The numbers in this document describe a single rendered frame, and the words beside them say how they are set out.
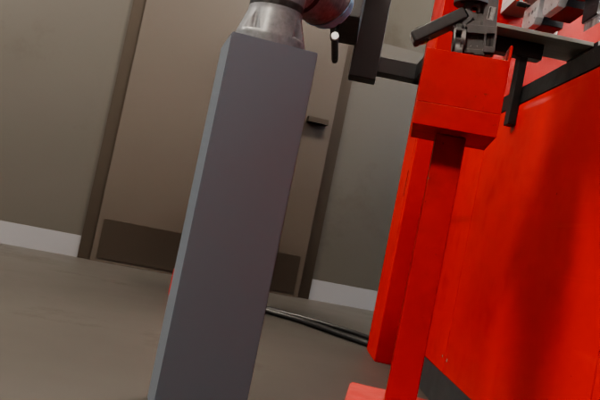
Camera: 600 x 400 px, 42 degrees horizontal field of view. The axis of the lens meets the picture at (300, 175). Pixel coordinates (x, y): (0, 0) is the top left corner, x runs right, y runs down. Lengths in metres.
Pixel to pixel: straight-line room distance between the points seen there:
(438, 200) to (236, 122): 0.43
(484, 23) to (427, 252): 0.46
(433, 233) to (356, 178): 3.13
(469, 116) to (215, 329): 0.64
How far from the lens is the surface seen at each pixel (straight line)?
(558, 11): 2.35
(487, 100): 1.52
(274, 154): 1.55
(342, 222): 4.65
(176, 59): 4.49
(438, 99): 1.51
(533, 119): 1.88
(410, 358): 1.57
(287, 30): 1.61
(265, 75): 1.56
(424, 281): 1.56
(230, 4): 4.59
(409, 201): 2.82
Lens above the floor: 0.43
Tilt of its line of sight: 3 degrees up
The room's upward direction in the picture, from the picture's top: 12 degrees clockwise
